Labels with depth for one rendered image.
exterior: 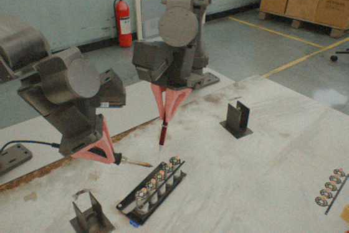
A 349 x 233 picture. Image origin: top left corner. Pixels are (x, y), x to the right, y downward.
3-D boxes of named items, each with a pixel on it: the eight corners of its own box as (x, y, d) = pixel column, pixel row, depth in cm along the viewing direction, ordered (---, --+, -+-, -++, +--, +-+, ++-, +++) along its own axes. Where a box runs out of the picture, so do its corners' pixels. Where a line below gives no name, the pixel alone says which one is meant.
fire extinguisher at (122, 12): (116, 43, 332) (110, -6, 302) (128, 40, 340) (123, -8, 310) (123, 47, 322) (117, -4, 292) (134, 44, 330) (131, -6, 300)
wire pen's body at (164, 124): (166, 144, 59) (176, 93, 56) (162, 146, 58) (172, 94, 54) (160, 141, 60) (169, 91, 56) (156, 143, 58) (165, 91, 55)
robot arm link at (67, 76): (112, 80, 45) (72, 6, 41) (77, 109, 39) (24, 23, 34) (64, 94, 51) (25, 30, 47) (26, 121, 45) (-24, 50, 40)
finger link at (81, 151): (126, 137, 58) (96, 105, 53) (127, 162, 52) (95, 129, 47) (98, 152, 59) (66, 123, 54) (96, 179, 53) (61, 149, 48)
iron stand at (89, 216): (104, 222, 62) (85, 181, 61) (120, 231, 55) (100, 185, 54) (77, 240, 58) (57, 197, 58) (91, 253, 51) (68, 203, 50)
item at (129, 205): (142, 228, 57) (141, 225, 56) (115, 210, 60) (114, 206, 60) (187, 177, 68) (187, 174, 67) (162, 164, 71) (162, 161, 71)
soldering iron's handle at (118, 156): (118, 159, 58) (51, 145, 53) (122, 150, 57) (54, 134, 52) (118, 168, 56) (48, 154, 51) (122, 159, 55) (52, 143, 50)
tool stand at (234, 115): (239, 133, 88) (229, 97, 87) (260, 133, 79) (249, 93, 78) (223, 138, 85) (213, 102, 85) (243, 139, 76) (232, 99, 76)
